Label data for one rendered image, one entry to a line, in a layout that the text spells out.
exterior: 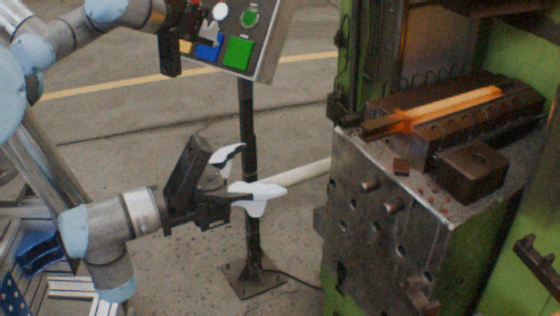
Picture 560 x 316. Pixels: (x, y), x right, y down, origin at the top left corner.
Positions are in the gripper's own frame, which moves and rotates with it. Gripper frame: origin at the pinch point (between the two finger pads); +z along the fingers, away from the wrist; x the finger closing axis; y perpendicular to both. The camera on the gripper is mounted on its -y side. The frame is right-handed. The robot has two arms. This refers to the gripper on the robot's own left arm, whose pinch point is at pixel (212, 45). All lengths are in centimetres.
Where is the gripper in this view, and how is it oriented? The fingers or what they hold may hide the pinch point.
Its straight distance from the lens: 112.8
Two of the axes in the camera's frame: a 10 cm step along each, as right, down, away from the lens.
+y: 3.0, -9.4, -1.7
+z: 5.1, 0.1, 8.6
